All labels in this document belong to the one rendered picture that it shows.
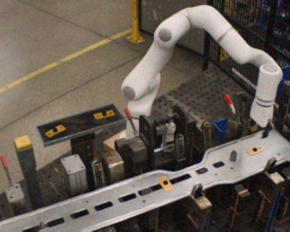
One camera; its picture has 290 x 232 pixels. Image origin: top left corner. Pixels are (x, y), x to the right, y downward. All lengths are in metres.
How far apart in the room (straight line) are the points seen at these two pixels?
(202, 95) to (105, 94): 1.46
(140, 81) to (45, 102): 2.20
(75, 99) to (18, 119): 0.57
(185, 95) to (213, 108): 0.21
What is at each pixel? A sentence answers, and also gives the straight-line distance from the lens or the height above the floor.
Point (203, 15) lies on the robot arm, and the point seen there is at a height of 1.60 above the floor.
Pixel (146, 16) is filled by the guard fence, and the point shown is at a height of 0.35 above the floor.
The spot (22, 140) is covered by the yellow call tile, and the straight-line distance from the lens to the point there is 1.86.
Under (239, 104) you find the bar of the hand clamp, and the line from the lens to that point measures 2.05.
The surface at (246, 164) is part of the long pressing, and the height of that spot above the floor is 1.00.
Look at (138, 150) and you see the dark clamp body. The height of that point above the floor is 1.07.
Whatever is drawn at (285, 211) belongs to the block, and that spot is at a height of 0.77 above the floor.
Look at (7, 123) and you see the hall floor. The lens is 3.99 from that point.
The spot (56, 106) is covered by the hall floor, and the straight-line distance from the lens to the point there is 4.07.
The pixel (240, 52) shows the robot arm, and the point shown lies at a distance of 1.78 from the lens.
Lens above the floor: 2.30
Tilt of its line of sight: 41 degrees down
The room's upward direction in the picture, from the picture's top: straight up
